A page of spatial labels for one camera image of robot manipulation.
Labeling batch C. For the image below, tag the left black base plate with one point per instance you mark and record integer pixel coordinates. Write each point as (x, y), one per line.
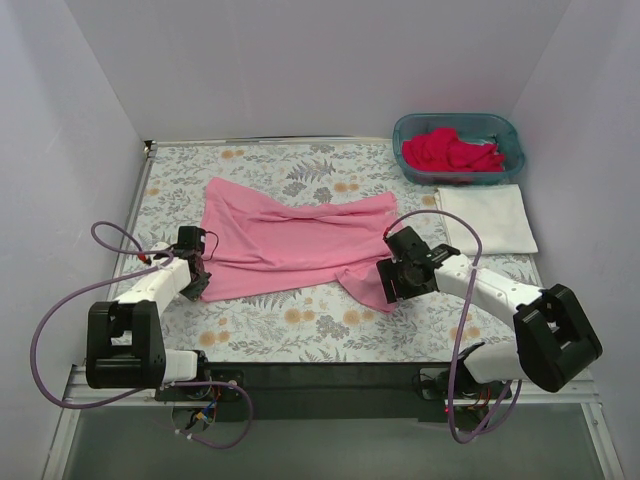
(208, 385)

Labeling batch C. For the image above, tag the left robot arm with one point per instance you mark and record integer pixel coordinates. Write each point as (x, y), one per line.
(125, 346)

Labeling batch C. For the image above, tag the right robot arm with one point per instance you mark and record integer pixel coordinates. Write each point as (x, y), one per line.
(554, 340)

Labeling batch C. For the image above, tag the aluminium frame rail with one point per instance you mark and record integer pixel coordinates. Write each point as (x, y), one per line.
(328, 421)

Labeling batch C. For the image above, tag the pink t shirt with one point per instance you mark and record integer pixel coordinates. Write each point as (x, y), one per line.
(263, 246)

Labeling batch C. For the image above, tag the teal plastic basket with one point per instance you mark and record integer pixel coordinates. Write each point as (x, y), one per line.
(474, 128)

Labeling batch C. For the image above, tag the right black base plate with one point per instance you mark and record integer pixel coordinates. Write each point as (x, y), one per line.
(432, 383)

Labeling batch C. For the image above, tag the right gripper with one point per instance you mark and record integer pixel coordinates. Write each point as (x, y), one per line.
(386, 281)

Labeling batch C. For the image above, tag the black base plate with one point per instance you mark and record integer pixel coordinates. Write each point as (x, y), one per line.
(432, 383)
(208, 385)

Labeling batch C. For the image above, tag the red t shirt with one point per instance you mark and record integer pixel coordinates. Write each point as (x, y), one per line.
(443, 151)

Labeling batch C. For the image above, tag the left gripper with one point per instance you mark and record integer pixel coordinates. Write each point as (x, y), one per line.
(201, 282)

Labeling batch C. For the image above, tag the folded white t shirt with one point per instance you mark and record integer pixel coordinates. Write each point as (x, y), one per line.
(496, 213)

